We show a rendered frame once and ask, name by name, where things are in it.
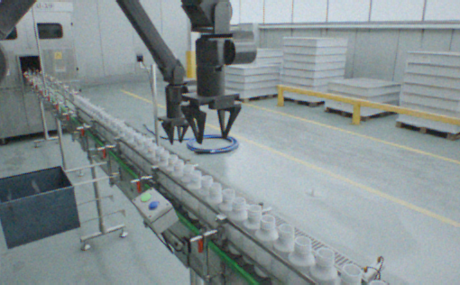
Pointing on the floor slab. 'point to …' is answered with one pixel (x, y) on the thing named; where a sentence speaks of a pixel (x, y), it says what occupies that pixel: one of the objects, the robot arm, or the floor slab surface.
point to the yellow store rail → (391, 111)
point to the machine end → (60, 46)
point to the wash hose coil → (214, 148)
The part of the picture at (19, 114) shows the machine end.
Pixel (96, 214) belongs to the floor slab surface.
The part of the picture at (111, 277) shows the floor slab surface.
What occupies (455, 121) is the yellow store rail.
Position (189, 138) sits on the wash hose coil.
